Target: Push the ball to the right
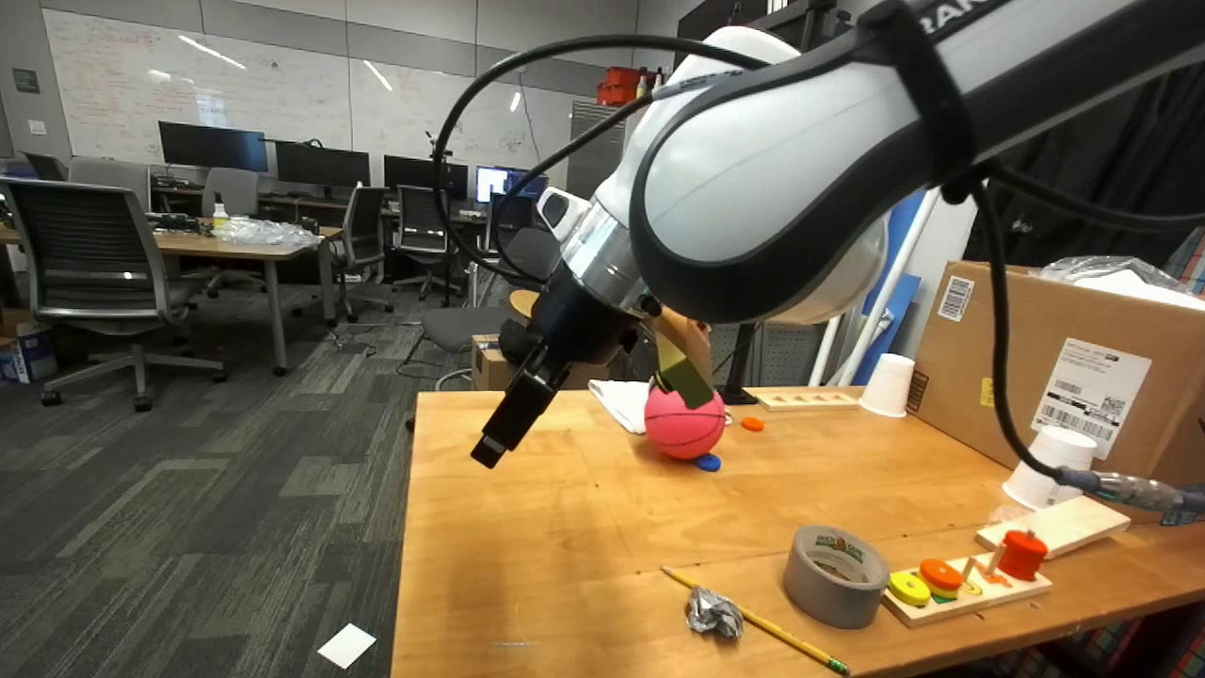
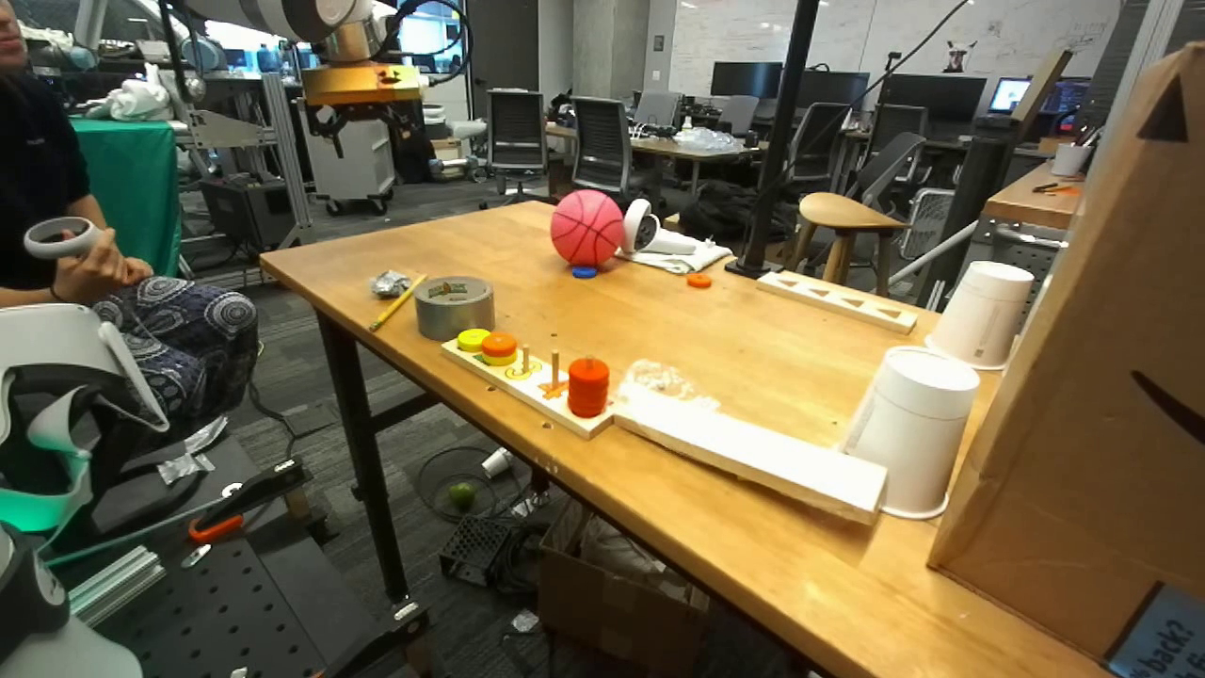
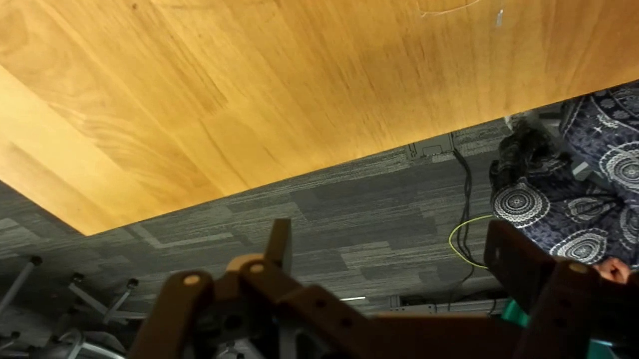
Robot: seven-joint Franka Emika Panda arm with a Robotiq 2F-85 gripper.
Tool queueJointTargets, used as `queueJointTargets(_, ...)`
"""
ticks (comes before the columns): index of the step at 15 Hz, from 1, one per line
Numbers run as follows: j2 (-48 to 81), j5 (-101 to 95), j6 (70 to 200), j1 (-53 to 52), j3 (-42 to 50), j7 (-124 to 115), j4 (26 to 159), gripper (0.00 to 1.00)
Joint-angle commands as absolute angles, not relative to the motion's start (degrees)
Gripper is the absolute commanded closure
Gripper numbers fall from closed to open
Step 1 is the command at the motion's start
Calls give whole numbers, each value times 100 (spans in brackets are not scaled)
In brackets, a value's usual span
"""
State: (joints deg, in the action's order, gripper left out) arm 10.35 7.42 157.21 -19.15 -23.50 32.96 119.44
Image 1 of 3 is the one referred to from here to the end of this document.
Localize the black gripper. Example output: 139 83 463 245
468 266 718 472

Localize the pink rubber ball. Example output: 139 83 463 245
641 380 732 463

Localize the brown cardboard box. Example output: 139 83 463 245
468 331 559 397

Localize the black vertical pole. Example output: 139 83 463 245
726 319 764 405

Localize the wooden board with holes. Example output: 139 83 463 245
747 385 870 413

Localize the black swivel chair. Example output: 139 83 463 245
334 183 394 325
387 183 472 309

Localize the small lit monitor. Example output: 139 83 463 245
472 162 551 211

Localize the crumpled silver foil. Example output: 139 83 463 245
680 585 747 649

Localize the wide black monitor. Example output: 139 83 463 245
271 138 372 195
159 115 276 177
379 152 472 205

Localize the small white paper cup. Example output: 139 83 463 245
856 350 918 421

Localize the yellow pencil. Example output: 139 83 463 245
658 560 852 678

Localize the red ceiling sign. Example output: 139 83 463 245
594 64 658 109

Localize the blue and white panel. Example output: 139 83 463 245
812 183 950 392

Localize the white paper sheet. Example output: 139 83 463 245
318 620 379 672

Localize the clear plastic bag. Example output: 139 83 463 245
218 213 318 252

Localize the wooden office desk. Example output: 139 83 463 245
147 221 344 375

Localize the large cardboard box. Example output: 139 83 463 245
911 257 1205 493

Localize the red cylinder block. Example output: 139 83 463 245
995 527 1049 585

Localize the large white paper cup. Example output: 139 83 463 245
997 426 1098 513

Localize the white foam board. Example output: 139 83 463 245
977 493 1135 560

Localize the large grey office chair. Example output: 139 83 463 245
0 177 232 413

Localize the crinkled plastic sheet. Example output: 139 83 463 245
1039 252 1205 313

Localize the black looping robot cable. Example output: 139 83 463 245
429 30 773 292

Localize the grey duct tape roll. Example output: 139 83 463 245
781 525 892 631

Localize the yellow stacking ring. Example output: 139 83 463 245
885 569 934 610

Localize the orange stacking ring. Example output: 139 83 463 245
915 557 967 596

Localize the black cable with connector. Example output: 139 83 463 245
939 162 1205 530

